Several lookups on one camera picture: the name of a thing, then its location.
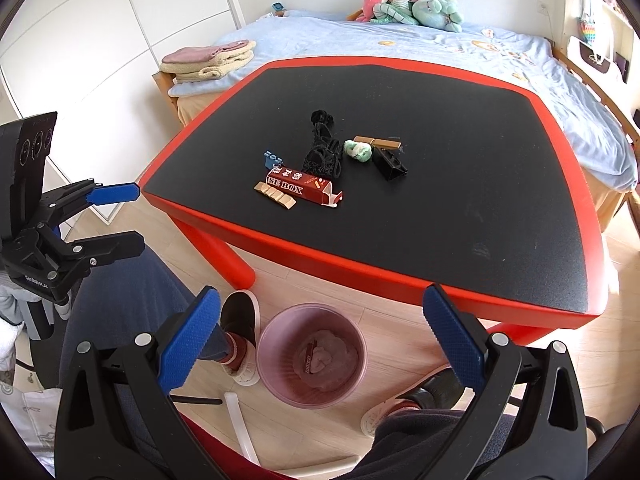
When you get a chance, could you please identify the pink ribbed trash bin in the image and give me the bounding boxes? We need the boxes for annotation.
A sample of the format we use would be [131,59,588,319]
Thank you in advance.
[256,304,368,410]

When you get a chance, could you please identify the small blue plastic block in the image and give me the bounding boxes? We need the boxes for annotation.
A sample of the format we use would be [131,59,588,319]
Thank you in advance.
[264,151,283,170]

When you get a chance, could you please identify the wooden clothespin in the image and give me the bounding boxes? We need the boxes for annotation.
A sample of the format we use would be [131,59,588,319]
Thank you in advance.
[354,136,401,150]

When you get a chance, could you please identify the black mesh fabric scrap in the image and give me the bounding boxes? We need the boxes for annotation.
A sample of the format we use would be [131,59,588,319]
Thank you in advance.
[303,122,343,181]

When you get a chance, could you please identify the red paper carton box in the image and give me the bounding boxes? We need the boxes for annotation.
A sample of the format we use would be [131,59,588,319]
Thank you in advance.
[266,166,344,208]

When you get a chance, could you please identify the black plastic box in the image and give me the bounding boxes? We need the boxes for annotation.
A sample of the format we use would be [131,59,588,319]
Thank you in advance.
[372,146,408,181]

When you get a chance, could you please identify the red table with black top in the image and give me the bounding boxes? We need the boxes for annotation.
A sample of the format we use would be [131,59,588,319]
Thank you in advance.
[141,56,608,330]

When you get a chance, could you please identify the bed with blue sheet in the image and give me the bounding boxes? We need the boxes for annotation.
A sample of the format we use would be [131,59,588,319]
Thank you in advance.
[155,11,639,226]

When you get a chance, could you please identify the black fuzzy pompom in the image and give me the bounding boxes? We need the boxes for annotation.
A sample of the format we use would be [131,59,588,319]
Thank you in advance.
[310,110,334,128]

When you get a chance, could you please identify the white wardrobe doors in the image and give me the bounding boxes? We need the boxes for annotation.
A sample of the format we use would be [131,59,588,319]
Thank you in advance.
[1,0,236,184]

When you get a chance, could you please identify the green white crumpled tissue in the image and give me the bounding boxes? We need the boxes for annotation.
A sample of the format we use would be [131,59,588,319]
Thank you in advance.
[344,140,372,162]

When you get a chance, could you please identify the green plush toy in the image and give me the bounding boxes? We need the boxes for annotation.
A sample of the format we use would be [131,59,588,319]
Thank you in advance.
[370,0,462,32]

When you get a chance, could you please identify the tan wooden notched block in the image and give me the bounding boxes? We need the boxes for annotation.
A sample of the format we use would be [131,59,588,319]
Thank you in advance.
[254,182,296,210]

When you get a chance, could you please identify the white tote bag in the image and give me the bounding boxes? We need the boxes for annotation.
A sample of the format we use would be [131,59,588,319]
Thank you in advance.
[566,36,622,84]

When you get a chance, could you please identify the folded pink beige towels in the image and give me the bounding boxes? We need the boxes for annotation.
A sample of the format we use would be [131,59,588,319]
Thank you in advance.
[160,39,257,82]

